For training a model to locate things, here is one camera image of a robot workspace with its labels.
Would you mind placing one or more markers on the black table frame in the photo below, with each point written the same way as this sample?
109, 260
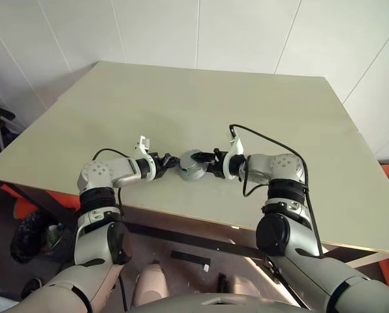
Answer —
181, 236

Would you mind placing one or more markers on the black tape strip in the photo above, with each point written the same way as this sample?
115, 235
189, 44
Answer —
190, 257

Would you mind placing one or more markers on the beige robot leg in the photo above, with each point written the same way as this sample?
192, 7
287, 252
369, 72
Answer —
245, 285
150, 283

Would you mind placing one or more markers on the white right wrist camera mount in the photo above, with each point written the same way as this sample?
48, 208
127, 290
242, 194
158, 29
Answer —
235, 146

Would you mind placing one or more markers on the black round bag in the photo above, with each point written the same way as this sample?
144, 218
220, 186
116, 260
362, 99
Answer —
29, 236

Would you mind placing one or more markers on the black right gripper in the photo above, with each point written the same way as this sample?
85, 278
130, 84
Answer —
219, 159

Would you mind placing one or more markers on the small white paper scrap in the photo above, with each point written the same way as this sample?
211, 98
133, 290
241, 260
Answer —
206, 267

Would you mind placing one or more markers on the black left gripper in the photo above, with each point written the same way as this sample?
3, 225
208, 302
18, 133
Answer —
160, 164

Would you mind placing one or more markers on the orange-red fabric object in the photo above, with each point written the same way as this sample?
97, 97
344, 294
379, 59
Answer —
60, 200

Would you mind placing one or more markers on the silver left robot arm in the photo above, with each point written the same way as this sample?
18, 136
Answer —
96, 172

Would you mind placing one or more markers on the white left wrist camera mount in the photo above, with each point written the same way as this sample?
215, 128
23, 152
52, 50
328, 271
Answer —
144, 143

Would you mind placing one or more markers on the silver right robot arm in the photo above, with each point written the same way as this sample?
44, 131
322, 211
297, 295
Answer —
279, 166

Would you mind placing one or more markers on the grey robot torso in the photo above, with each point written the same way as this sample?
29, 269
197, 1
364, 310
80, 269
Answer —
214, 303

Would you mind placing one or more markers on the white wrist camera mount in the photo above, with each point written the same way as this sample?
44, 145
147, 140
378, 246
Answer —
235, 146
144, 143

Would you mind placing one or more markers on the beige left robot leg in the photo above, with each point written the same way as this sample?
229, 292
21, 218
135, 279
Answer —
150, 283

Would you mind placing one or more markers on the beige right robot leg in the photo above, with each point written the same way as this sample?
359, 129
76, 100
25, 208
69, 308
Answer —
245, 285

